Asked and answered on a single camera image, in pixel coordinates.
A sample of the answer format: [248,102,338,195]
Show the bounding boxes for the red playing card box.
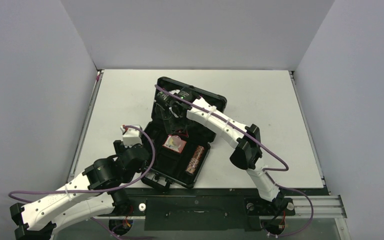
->
[162,135,187,154]

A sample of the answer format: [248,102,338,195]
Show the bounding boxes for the black foam-lined carrying case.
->
[138,76,228,194]

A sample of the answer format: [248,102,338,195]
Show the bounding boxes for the poker chip roll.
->
[185,157,201,176]
[193,146,205,160]

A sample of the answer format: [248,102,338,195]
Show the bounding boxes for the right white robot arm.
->
[154,86,282,214]

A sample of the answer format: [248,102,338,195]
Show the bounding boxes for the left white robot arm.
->
[10,140,151,240]

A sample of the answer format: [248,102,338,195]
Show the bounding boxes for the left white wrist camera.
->
[120,125,142,148]

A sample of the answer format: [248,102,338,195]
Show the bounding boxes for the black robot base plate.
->
[95,187,332,233]

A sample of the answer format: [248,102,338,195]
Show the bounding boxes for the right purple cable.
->
[154,84,314,238]

